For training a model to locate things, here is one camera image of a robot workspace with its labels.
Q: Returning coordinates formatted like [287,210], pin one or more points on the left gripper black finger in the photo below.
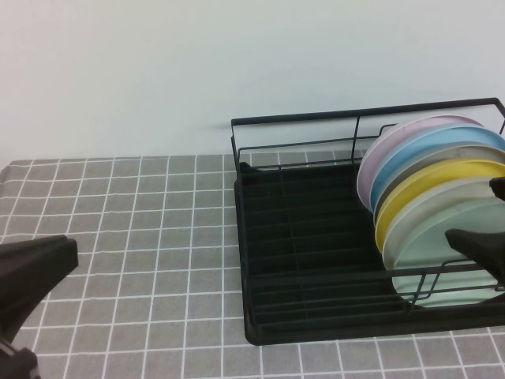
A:
[31,272]
[16,365]

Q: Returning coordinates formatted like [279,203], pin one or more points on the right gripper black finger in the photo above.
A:
[481,252]
[499,188]

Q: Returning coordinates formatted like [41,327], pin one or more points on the light green round plate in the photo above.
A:
[426,252]

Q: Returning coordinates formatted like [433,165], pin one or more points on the beige grey round plate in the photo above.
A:
[465,152]

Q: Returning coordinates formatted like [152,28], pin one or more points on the white round plate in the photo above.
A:
[410,219]

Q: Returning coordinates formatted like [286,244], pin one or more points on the yellow round plate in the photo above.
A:
[398,199]

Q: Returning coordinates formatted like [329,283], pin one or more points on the blue round plate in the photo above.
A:
[402,163]

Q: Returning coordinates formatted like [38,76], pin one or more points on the pink round plate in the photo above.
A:
[378,158]

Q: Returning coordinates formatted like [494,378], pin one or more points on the grey white checked tablecloth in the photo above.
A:
[158,221]

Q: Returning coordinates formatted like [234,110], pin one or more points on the black plastic drip tray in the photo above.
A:
[315,221]

